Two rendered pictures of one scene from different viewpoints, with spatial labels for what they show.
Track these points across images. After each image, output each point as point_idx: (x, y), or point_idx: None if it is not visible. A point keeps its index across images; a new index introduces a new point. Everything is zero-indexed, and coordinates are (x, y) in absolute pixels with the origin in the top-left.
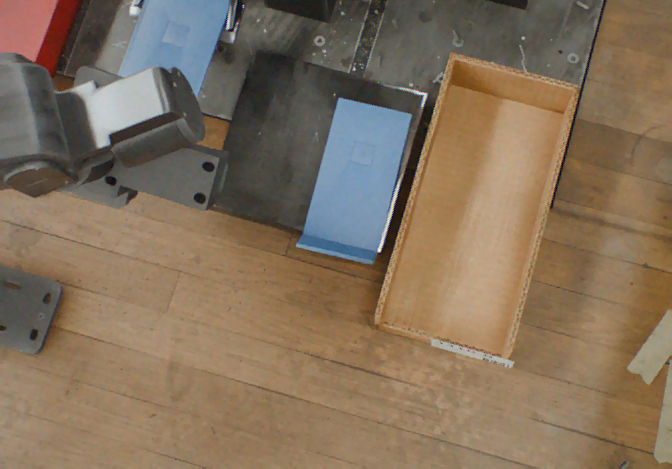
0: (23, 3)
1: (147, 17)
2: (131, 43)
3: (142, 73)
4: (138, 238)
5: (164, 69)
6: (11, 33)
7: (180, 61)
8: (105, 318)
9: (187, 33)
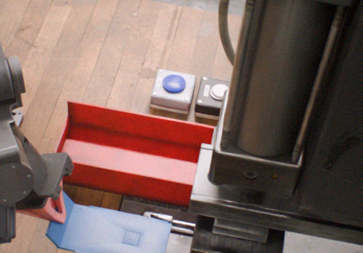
0: (168, 173)
1: (141, 220)
2: (122, 213)
3: (13, 141)
4: (11, 250)
5: (18, 155)
6: (147, 169)
7: (111, 242)
8: None
9: (132, 245)
